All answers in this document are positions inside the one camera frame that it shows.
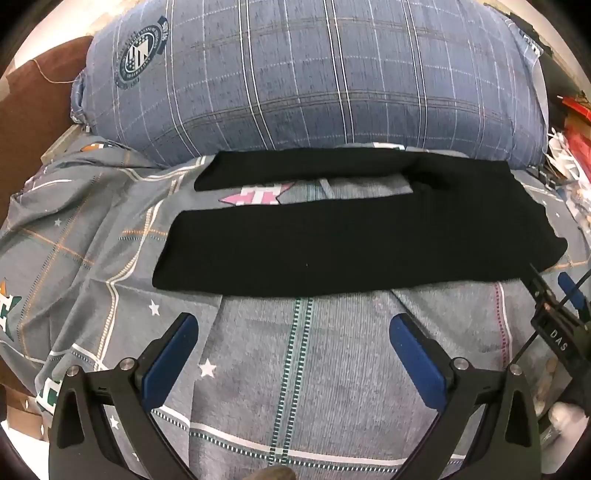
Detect blue plaid pillow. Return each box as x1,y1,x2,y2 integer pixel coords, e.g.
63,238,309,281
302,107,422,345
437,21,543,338
69,0,550,169

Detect person's right hand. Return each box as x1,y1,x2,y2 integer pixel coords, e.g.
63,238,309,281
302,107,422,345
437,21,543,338
533,359,591,446

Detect black pants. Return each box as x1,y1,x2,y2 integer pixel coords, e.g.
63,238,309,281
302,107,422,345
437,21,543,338
152,148,568,298

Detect white plastic bag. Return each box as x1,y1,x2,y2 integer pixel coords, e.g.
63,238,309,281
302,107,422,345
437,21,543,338
545,128,589,188

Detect brown wooden headboard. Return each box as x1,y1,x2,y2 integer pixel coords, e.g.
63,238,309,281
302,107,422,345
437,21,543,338
0,34,95,227

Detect grey printed bed sheet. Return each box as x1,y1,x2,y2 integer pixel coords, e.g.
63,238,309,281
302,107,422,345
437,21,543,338
0,138,591,480

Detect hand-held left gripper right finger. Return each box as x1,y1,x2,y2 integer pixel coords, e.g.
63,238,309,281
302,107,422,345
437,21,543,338
389,313,542,480

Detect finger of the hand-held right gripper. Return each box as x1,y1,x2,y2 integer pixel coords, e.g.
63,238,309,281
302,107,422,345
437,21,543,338
527,263,561,311
557,271,591,319

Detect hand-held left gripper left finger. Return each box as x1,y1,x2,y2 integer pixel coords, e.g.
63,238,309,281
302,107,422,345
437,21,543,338
48,312,200,480

